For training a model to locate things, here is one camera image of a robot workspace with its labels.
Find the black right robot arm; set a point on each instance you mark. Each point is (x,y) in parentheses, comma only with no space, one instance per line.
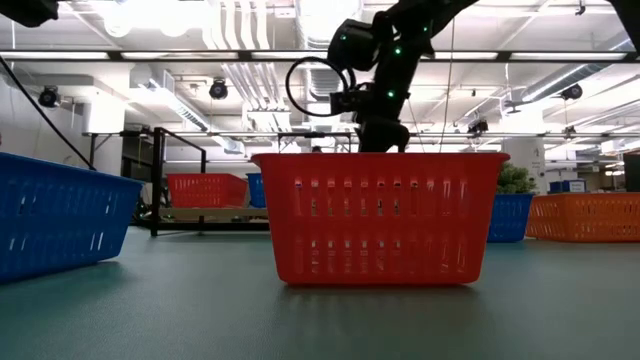
(400,30)

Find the red plastic basket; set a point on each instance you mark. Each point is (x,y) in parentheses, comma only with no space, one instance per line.
(380,225)
(207,190)

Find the silver ventilation duct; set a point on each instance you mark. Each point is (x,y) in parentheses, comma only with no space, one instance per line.
(320,82)

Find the teal table mat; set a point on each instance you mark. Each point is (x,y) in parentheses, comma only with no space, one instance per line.
(200,310)

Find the orange plastic basket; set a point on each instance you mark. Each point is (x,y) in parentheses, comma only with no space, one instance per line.
(585,217)

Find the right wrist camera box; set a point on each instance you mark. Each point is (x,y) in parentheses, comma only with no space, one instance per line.
(350,100)

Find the distant black metal frame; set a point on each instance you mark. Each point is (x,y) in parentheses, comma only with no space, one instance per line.
(315,134)

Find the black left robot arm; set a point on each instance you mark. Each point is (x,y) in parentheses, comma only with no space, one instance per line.
(25,10)

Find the blue plastic basket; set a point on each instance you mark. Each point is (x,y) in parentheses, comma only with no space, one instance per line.
(510,217)
(256,190)
(55,215)

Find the black metal shelf side frame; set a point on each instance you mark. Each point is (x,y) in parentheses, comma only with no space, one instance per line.
(156,190)

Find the blue storage bin with label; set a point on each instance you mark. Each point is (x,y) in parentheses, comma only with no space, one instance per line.
(570,186)

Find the black ceiling spotlight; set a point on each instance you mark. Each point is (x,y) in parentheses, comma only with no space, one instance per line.
(477,126)
(571,92)
(218,90)
(48,96)

